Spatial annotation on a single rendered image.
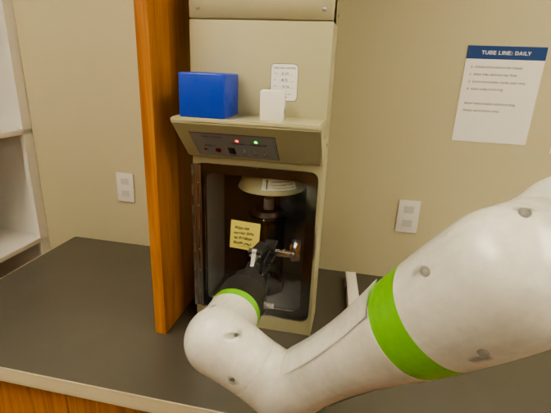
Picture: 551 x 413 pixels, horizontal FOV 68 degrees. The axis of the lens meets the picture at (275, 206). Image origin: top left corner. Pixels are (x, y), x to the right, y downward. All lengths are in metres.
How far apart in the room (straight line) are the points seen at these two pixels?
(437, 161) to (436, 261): 1.05
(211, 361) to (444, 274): 0.40
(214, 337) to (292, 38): 0.62
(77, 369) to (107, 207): 0.80
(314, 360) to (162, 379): 0.55
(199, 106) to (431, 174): 0.82
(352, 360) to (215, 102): 0.59
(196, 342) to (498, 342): 0.42
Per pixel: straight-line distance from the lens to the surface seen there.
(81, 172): 1.76
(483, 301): 0.35
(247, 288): 0.74
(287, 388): 0.62
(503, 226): 0.35
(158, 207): 1.00
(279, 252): 0.97
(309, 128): 0.82
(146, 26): 0.95
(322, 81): 0.93
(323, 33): 0.93
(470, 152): 1.41
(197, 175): 1.02
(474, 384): 1.13
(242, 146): 0.91
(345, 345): 0.48
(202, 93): 0.88
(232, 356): 0.64
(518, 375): 1.21
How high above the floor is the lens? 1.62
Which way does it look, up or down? 19 degrees down
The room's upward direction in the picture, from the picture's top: 2 degrees clockwise
